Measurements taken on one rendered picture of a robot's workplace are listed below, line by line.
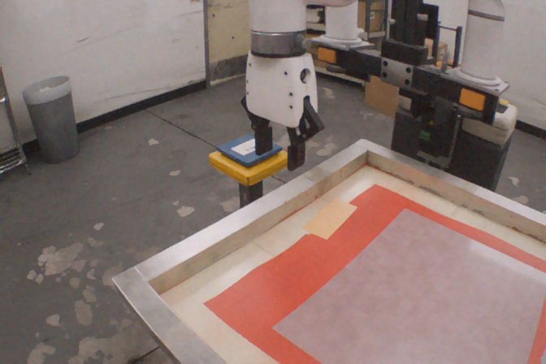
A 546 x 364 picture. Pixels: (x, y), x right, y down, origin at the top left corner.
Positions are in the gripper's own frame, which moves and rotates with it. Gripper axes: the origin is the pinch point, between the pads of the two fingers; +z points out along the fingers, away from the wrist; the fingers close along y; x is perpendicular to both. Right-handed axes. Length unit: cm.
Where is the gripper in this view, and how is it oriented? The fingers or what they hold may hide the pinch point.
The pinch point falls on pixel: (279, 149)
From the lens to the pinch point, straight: 55.8
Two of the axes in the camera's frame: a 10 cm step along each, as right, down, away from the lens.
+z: 0.2, 8.7, 4.9
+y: -7.1, -3.3, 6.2
